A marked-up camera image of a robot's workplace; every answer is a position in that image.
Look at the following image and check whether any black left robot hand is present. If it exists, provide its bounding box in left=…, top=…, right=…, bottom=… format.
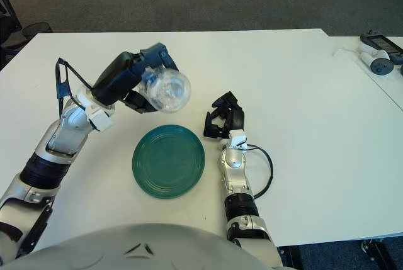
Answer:
left=91, top=42, right=180, bottom=114

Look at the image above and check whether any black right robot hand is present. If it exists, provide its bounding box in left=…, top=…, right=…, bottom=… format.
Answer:
left=203, top=91, right=246, bottom=140

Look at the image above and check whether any clear plastic bottle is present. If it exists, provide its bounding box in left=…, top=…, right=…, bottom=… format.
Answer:
left=138, top=67, right=192, bottom=114

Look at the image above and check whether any green round plate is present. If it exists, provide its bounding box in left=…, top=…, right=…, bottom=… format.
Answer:
left=132, top=124, right=206, bottom=201

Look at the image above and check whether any black mesh waste bin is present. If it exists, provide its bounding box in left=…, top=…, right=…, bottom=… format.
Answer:
left=21, top=22, right=54, bottom=43

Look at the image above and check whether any black office chair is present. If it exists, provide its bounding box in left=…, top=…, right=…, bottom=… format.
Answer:
left=0, top=0, right=23, bottom=66

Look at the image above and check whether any white grey handheld controller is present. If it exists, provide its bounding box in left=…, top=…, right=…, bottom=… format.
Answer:
left=358, top=50, right=394, bottom=77

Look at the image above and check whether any grey robot torso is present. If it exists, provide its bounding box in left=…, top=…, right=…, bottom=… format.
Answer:
left=0, top=223, right=275, bottom=270

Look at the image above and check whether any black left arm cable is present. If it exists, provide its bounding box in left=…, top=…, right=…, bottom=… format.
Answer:
left=55, top=58, right=95, bottom=116

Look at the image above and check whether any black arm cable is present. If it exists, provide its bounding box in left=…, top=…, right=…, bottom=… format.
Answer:
left=55, top=58, right=95, bottom=116
left=242, top=144, right=275, bottom=200

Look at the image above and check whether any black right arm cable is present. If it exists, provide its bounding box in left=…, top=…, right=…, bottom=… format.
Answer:
left=242, top=144, right=275, bottom=200

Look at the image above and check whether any thin white cable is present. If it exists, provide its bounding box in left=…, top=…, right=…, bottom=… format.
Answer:
left=333, top=46, right=361, bottom=59

